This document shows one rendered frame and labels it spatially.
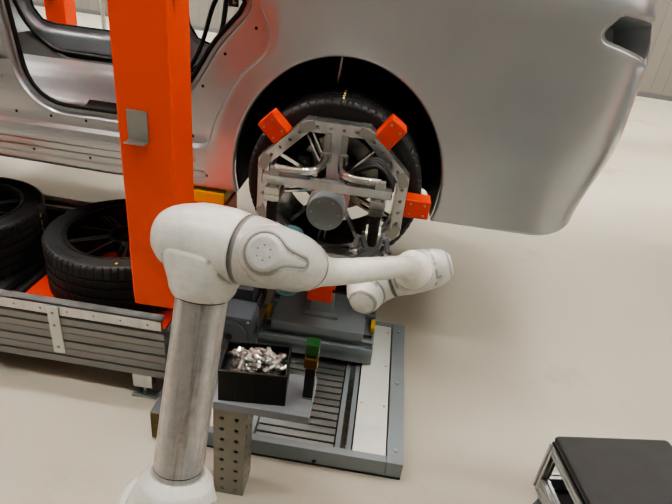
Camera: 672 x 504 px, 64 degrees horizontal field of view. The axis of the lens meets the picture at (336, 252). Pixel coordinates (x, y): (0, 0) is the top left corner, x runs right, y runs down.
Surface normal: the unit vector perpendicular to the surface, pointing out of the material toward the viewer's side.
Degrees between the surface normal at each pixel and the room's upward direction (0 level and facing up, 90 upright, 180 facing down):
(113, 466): 0
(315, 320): 0
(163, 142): 90
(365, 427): 0
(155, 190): 90
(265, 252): 57
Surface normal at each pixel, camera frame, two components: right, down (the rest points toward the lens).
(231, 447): -0.12, 0.47
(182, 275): -0.42, 0.18
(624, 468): 0.11, -0.87
